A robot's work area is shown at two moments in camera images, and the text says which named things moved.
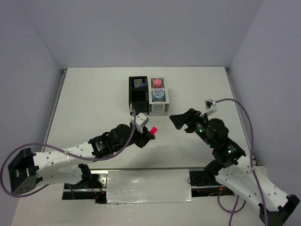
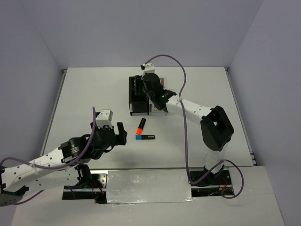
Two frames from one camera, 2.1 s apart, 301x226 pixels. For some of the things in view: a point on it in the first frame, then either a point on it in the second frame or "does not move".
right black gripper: (189, 117) to (138, 84)
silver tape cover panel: (168, 185) does not move
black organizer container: (138, 94) does not move
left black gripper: (144, 138) to (121, 139)
